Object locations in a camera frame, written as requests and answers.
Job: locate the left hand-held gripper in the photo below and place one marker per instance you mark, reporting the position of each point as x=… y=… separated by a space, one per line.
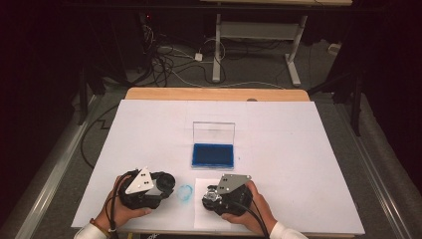
x=141 y=184

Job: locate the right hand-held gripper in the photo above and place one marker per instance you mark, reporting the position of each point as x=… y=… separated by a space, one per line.
x=232 y=195

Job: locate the clear stamp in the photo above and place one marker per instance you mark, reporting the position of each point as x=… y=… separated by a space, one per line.
x=212 y=196

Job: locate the blue ink pad clear case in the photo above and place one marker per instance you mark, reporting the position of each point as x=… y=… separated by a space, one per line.
x=212 y=156

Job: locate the person's right hand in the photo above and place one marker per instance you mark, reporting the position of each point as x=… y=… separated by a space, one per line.
x=260 y=215

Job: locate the person's left hand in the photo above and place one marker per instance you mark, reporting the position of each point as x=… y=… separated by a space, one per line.
x=112 y=212

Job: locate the white paper sheet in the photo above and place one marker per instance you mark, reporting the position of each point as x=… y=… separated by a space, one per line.
x=203 y=215

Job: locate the black metal stand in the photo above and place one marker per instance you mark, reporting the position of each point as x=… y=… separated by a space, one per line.
x=356 y=106
x=83 y=99

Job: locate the white power adapter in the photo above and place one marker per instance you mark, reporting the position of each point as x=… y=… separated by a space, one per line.
x=198 y=56

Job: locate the white power strip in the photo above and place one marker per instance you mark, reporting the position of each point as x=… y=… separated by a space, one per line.
x=334 y=48

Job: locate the grey metal rail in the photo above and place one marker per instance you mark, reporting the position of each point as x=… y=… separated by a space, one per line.
x=49 y=186
x=375 y=172

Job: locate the white metal desk frame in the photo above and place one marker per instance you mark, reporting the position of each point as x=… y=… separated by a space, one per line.
x=258 y=30

